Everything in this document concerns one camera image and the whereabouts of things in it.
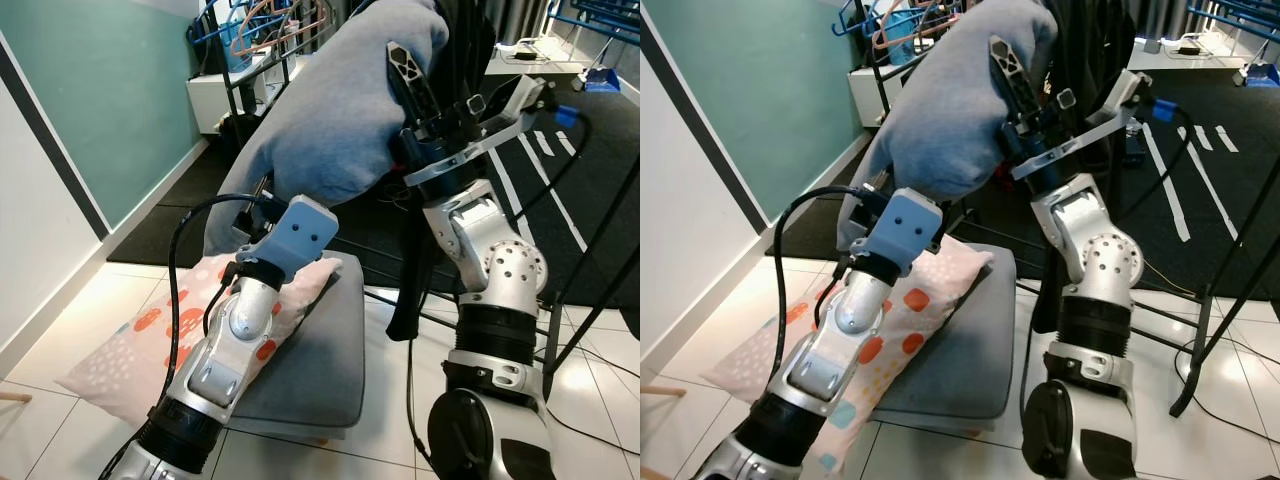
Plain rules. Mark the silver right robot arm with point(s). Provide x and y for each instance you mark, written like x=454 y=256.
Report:
x=1095 y=290
x=495 y=300

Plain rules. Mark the wooden stick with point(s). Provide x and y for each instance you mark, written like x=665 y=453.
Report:
x=12 y=397
x=660 y=391

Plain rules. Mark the pink clothes hanger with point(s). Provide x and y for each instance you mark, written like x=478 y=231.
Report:
x=905 y=22
x=270 y=25

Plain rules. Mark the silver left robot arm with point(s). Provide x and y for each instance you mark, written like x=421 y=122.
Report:
x=835 y=340
x=225 y=350

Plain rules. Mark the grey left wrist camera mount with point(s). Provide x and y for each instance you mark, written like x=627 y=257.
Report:
x=908 y=228
x=300 y=235

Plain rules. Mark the small white side table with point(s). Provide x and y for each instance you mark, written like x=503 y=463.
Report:
x=868 y=92
x=215 y=100

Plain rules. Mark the short white tape strip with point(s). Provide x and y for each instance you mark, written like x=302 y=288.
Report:
x=1226 y=139
x=1205 y=138
x=565 y=140
x=544 y=143

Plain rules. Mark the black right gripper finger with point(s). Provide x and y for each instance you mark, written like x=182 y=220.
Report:
x=1014 y=78
x=412 y=80

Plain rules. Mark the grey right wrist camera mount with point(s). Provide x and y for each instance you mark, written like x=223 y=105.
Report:
x=1095 y=125
x=500 y=125

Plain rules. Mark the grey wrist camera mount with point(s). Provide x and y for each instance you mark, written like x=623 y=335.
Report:
x=908 y=228
x=1095 y=125
x=300 y=235
x=500 y=125

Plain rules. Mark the grey seat cushion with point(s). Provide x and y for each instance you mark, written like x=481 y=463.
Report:
x=320 y=350
x=965 y=350

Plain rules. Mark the long white tape strip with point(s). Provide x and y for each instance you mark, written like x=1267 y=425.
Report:
x=1165 y=185
x=510 y=200
x=1208 y=170
x=555 y=195

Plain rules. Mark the white desk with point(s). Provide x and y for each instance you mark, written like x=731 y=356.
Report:
x=1200 y=52
x=545 y=55

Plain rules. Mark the black floor carpet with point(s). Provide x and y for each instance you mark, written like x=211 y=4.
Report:
x=1200 y=200
x=560 y=230

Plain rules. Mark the pink dotted pillow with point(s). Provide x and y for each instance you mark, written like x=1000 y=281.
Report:
x=130 y=350
x=920 y=310

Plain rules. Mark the black clothes rack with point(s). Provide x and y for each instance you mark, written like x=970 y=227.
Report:
x=1235 y=280
x=590 y=270

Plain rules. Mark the grey pillow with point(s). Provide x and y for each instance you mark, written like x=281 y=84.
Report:
x=330 y=120
x=940 y=110

